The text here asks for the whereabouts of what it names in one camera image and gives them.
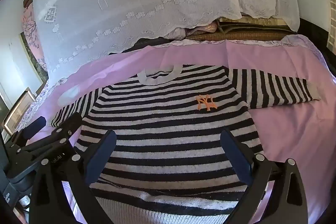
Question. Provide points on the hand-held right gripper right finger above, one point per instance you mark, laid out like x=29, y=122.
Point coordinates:
x=236, y=155

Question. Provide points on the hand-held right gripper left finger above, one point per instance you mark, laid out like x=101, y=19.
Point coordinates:
x=101, y=155

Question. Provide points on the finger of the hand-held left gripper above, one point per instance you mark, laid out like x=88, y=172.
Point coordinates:
x=65, y=125
x=34, y=127

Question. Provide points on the black white striped sweater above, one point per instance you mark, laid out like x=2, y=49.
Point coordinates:
x=170, y=124

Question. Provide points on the pink bed sheet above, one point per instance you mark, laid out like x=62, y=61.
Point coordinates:
x=288, y=134

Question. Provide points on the pink patterned cloth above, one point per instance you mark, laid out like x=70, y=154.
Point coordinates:
x=207, y=27

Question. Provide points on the pale lavender cloth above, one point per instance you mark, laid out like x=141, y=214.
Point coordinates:
x=177, y=33

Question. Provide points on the wooden picture frame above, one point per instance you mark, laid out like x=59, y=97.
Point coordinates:
x=18, y=108

